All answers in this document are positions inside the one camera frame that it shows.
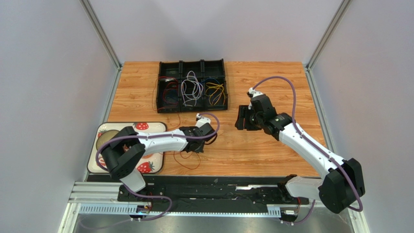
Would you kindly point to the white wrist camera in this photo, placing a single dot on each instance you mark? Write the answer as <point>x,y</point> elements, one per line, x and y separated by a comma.
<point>201,120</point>
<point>252,93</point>

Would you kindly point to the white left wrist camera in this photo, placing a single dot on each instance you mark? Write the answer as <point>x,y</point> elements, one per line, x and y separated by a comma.
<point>201,120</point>

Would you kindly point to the beige bowl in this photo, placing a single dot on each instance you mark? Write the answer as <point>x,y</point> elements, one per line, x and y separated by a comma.
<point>103,136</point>

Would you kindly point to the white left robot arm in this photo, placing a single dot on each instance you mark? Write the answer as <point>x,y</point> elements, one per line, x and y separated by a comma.
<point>122,153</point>

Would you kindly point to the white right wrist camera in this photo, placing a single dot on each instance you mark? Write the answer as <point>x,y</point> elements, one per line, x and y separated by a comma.
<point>252,93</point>

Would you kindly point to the strawberry print tray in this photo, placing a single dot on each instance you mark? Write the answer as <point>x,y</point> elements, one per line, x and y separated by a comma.
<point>150,164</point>

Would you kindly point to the black compartment organizer box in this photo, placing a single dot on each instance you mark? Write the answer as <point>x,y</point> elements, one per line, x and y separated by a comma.
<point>193,86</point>

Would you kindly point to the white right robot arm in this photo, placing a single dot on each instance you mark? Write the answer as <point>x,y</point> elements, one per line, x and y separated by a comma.
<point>340,181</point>

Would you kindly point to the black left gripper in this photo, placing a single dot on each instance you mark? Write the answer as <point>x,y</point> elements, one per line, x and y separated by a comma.
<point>201,149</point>

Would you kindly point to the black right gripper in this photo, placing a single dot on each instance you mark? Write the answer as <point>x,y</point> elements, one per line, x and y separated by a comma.
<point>243,117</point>

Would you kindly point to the aluminium frame rail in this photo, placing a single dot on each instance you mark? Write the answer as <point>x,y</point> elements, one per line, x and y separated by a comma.
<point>101,33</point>

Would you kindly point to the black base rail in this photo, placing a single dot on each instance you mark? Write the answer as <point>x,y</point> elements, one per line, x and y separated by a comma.
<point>212,194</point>

